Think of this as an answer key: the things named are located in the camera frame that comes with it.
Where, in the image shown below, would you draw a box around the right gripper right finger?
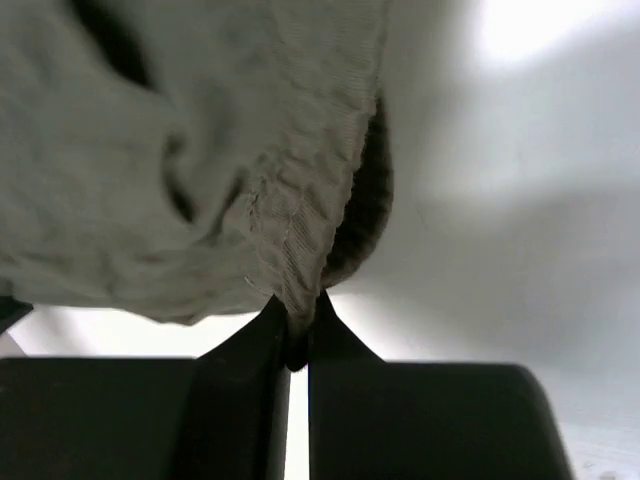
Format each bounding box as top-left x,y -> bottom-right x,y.
308,295 -> 572,480

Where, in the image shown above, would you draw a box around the olive green shorts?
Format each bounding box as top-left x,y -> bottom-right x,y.
1,1 -> 392,370

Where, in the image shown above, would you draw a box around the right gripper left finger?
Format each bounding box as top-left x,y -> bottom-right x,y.
1,300 -> 290,479

